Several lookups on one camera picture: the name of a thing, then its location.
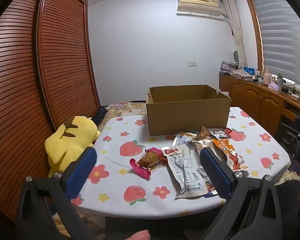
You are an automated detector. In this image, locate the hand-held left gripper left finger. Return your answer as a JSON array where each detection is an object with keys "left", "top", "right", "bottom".
[{"left": 16, "top": 147, "right": 98, "bottom": 240}]

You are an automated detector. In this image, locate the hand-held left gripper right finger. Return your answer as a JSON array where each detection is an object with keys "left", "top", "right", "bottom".
[{"left": 199, "top": 147, "right": 283, "bottom": 240}]

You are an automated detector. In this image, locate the long silver packet red label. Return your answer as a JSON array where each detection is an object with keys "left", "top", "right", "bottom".
[{"left": 162, "top": 144, "right": 208, "bottom": 200}]

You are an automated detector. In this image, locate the silver packet with orange label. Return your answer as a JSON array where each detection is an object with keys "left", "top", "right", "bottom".
[{"left": 174, "top": 132, "right": 197, "bottom": 153}]

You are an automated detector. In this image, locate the cardboard box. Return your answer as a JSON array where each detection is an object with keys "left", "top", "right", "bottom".
[{"left": 146, "top": 84, "right": 232, "bottom": 137}]

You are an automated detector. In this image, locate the brown snack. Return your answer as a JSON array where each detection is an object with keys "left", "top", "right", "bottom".
[{"left": 129, "top": 147, "right": 167, "bottom": 180}]

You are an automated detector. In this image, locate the person's left hand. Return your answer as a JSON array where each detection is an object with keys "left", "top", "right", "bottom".
[{"left": 126, "top": 230, "right": 151, "bottom": 240}]

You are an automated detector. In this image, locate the orange snack packet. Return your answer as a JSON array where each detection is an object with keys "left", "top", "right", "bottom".
[{"left": 211, "top": 139, "right": 248, "bottom": 172}]

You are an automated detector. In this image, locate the brown clear snack packet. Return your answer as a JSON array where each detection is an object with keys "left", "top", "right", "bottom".
[{"left": 189, "top": 140, "right": 215, "bottom": 155}]

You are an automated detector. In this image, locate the yellow plush toy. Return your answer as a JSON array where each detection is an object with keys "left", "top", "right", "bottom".
[{"left": 45, "top": 116, "right": 102, "bottom": 178}]

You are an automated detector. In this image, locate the white packet with red label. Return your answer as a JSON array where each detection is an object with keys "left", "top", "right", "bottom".
[{"left": 207, "top": 127, "right": 233, "bottom": 140}]

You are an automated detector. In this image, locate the small brown triangular packet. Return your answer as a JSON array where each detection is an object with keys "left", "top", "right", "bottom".
[{"left": 196, "top": 126, "right": 210, "bottom": 140}]

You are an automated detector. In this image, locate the dark pillow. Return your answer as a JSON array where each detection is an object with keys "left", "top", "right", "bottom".
[{"left": 92, "top": 106, "right": 110, "bottom": 125}]

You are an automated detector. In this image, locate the strawberry flower print tablecloth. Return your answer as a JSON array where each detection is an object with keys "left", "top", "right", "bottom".
[{"left": 76, "top": 106, "right": 292, "bottom": 218}]

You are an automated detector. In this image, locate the patterned bed blanket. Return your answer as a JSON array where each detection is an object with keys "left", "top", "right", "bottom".
[{"left": 100, "top": 102, "right": 148, "bottom": 128}]

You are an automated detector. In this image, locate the wooden sideboard cabinet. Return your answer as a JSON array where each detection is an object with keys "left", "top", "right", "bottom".
[{"left": 219, "top": 71, "right": 300, "bottom": 135}]

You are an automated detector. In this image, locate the black chair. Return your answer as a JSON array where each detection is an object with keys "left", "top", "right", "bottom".
[{"left": 276, "top": 117, "right": 300, "bottom": 165}]

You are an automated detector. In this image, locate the patterned folded cloth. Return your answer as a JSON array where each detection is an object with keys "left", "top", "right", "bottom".
[{"left": 230, "top": 69, "right": 253, "bottom": 80}]

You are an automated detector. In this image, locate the purple folded fabric bundle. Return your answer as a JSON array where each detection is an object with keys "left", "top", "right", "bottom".
[{"left": 220, "top": 61, "right": 239, "bottom": 74}]

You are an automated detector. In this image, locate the wooden louvred wardrobe door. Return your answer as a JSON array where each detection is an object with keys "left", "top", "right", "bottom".
[
  {"left": 0, "top": 0, "right": 53, "bottom": 220},
  {"left": 36, "top": 0, "right": 100, "bottom": 130}
]

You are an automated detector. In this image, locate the pink thermos bottle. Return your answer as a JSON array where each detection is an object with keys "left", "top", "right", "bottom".
[{"left": 262, "top": 68, "right": 271, "bottom": 85}]

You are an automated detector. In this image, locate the cream patterned curtain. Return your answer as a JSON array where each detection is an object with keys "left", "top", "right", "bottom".
[{"left": 221, "top": 0, "right": 248, "bottom": 68}]

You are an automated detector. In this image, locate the grey striped window blind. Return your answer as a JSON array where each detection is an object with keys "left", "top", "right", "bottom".
[{"left": 247, "top": 0, "right": 300, "bottom": 88}]

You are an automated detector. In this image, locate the wooden window frame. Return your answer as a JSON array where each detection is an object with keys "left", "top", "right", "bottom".
[{"left": 244, "top": 0, "right": 265, "bottom": 68}]

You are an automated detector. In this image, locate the beige wall air conditioner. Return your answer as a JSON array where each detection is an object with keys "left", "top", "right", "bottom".
[{"left": 176, "top": 0, "right": 227, "bottom": 17}]

